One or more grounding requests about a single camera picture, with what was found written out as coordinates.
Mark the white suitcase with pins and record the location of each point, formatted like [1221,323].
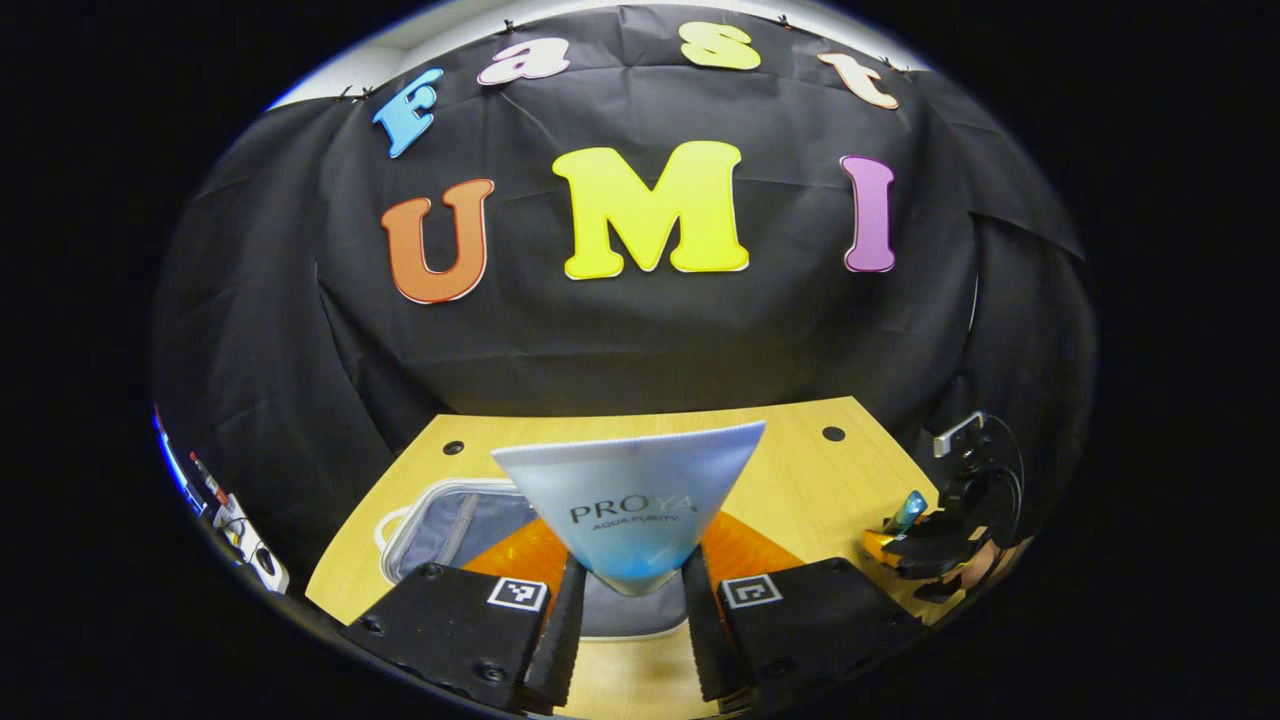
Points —
[450,530]

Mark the white and blue cream tube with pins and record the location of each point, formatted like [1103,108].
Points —
[630,480]

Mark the black backdrop cloth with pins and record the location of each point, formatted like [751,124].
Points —
[650,340]

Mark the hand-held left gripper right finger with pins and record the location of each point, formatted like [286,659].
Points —
[705,640]

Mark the white power strip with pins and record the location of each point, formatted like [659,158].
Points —
[245,535]

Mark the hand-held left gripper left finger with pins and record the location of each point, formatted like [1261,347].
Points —
[560,640]

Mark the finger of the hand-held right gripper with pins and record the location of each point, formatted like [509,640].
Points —
[945,525]
[920,560]

